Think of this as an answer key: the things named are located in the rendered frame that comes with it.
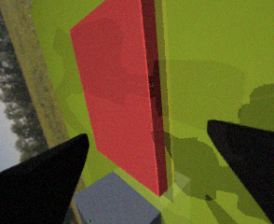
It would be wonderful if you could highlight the red lid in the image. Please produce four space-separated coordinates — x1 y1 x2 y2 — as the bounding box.
70 0 168 197

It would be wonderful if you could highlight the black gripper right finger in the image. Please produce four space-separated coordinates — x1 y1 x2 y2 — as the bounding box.
207 119 274 224

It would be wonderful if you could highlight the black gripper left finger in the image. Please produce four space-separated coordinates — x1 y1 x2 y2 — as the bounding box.
0 133 89 224

